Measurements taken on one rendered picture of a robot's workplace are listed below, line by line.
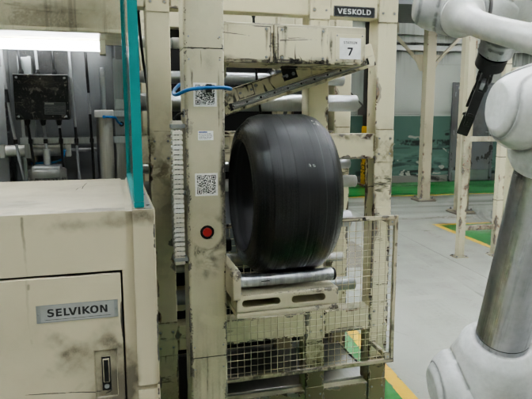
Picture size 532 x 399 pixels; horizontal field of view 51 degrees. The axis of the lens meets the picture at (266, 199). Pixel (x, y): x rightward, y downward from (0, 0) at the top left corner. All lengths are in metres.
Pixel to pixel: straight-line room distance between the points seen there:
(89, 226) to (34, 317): 0.20
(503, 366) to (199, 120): 1.14
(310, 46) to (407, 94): 10.04
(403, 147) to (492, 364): 11.03
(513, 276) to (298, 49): 1.37
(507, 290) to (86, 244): 0.78
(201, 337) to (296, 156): 0.70
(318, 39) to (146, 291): 1.36
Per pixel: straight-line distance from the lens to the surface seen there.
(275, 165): 1.71
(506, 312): 1.11
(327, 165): 1.76
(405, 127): 12.11
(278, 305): 1.88
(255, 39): 2.13
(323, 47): 2.21
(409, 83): 12.22
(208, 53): 1.83
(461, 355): 1.20
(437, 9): 1.39
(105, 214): 1.10
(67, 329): 1.16
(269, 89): 2.28
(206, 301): 1.92
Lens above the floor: 1.45
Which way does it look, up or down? 9 degrees down
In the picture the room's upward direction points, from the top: straight up
